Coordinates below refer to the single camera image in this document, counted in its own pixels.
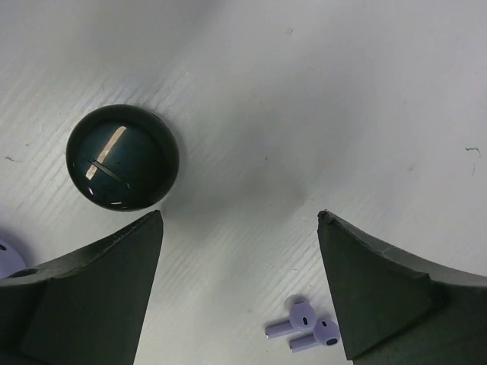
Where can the purple earbud right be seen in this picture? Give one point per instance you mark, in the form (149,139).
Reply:
(326,333)

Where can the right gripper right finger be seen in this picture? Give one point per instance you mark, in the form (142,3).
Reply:
(394,307)

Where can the purple earbud charging case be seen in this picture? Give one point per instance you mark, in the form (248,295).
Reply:
(10,260)

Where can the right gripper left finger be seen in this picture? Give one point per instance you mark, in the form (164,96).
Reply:
(85,307)

